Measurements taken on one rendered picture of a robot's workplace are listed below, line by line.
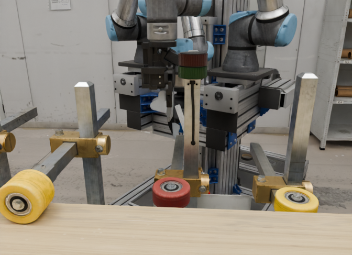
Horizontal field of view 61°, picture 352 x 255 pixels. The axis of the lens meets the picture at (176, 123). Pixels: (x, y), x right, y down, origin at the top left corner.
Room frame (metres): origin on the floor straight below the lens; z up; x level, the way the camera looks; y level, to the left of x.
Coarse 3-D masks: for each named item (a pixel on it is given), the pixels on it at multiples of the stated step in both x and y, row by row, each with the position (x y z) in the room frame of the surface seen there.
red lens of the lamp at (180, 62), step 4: (180, 56) 0.60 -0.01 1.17; (184, 56) 0.59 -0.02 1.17; (188, 56) 0.59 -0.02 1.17; (192, 56) 0.59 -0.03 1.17; (196, 56) 0.59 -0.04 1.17; (200, 56) 0.59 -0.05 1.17; (204, 56) 0.60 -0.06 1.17; (180, 60) 0.60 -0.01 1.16; (184, 60) 0.59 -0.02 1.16; (188, 60) 0.59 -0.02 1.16; (192, 60) 0.59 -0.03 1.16; (196, 60) 0.59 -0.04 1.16; (200, 60) 0.59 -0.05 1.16; (204, 60) 0.60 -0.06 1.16; (180, 64) 0.60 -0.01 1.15; (184, 64) 0.59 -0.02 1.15; (188, 64) 0.59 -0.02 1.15; (192, 64) 0.59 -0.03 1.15; (196, 64) 0.59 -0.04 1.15; (200, 64) 0.59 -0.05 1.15; (204, 64) 0.60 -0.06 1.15
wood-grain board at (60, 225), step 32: (0, 224) 0.43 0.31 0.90; (32, 224) 0.43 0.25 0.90; (64, 224) 0.43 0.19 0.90; (96, 224) 0.43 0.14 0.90; (128, 224) 0.43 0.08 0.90; (160, 224) 0.43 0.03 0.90; (192, 224) 0.43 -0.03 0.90; (224, 224) 0.43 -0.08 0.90; (256, 224) 0.43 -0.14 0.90; (288, 224) 0.43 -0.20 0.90; (320, 224) 0.43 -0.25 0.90
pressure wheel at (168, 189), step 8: (160, 184) 0.56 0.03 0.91; (168, 184) 0.55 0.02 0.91; (176, 184) 0.56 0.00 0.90; (184, 184) 0.55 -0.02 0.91; (152, 192) 0.54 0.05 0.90; (160, 192) 0.52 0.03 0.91; (168, 192) 0.52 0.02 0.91; (176, 192) 0.52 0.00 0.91; (184, 192) 0.52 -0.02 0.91; (160, 200) 0.52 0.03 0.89; (168, 200) 0.51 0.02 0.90; (176, 200) 0.51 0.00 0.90; (184, 200) 0.52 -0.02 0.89
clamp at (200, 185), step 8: (160, 176) 0.65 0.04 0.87; (168, 176) 0.65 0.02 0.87; (176, 176) 0.65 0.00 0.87; (200, 176) 0.65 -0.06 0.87; (208, 176) 0.66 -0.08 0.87; (192, 184) 0.64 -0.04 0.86; (200, 184) 0.64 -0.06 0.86; (208, 184) 0.64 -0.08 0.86; (192, 192) 0.64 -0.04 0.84; (200, 192) 0.64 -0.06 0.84
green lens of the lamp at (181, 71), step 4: (180, 68) 0.60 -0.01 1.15; (184, 68) 0.59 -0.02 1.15; (188, 68) 0.59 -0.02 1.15; (192, 68) 0.59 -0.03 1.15; (196, 68) 0.59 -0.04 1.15; (200, 68) 0.59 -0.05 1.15; (204, 68) 0.60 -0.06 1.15; (180, 72) 0.60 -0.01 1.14; (184, 72) 0.59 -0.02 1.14; (188, 72) 0.59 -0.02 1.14; (192, 72) 0.59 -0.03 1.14; (196, 72) 0.59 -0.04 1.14; (200, 72) 0.59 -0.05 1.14; (204, 72) 0.60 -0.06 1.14; (180, 76) 0.60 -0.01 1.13; (184, 76) 0.59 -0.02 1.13; (188, 76) 0.59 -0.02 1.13; (192, 76) 0.59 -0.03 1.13; (196, 76) 0.59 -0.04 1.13; (200, 76) 0.59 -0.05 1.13; (204, 76) 0.60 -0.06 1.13
